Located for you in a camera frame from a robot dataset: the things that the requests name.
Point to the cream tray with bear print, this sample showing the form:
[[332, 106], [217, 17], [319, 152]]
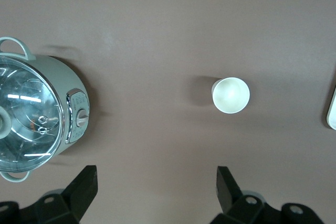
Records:
[[331, 111]]

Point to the white plastic cup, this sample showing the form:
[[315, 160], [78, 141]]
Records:
[[231, 95]]

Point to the grey-green electric cooking pot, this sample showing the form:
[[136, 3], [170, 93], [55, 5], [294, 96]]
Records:
[[76, 82]]

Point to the glass pot lid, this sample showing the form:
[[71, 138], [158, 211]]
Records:
[[26, 90]]

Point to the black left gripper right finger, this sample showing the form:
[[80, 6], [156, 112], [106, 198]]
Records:
[[229, 203]]

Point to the brown table mat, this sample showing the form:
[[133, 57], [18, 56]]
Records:
[[157, 24]]

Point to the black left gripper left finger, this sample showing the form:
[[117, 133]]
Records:
[[78, 200]]

